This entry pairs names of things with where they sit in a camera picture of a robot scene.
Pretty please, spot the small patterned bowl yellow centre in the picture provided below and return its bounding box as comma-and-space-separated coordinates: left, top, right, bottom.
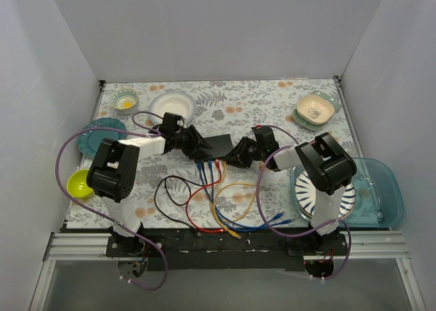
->
110, 88, 140, 115

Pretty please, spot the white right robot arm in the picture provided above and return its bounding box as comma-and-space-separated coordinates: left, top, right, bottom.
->
223, 125, 357, 255

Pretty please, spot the blue striped round plate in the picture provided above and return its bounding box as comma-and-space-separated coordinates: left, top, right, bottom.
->
294, 171, 356, 219

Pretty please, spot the blue ethernet cable end port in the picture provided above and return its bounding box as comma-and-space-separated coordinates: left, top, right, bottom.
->
196, 161, 292, 233

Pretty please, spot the aluminium frame rail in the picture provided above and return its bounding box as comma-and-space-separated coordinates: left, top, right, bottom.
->
30, 229, 426, 310

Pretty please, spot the lime green bowl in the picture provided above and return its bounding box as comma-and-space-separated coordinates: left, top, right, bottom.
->
67, 169, 94, 199

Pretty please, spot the white shallow bowl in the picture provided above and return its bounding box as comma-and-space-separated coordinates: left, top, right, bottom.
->
149, 91, 197, 125

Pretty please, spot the yellow ethernet cable end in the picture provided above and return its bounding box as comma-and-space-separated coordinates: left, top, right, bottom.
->
213, 182, 257, 223

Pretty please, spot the cream square bowl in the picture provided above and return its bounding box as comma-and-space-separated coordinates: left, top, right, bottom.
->
296, 95, 335, 125

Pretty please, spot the transparent blue plastic tray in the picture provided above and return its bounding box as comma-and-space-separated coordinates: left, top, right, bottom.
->
290, 158, 404, 229

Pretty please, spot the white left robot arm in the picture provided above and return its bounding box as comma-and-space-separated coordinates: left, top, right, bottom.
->
87, 112, 212, 257

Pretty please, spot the floral patterned tablecloth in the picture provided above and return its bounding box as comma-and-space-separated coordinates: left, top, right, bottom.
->
65, 78, 362, 229

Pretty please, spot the black network switch box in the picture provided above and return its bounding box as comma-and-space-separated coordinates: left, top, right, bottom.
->
193, 134, 233, 162

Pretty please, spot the blue ethernet cable near red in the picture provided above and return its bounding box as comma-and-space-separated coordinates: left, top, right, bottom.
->
206, 160, 285, 227

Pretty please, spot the teal scalloped plate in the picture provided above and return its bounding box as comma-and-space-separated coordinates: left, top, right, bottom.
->
78, 117, 127, 158

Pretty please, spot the yellow ethernet cable port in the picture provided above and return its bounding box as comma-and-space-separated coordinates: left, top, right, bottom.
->
208, 182, 257, 240
208, 160, 242, 240

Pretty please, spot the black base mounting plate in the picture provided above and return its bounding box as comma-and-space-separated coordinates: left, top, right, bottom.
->
105, 227, 352, 273

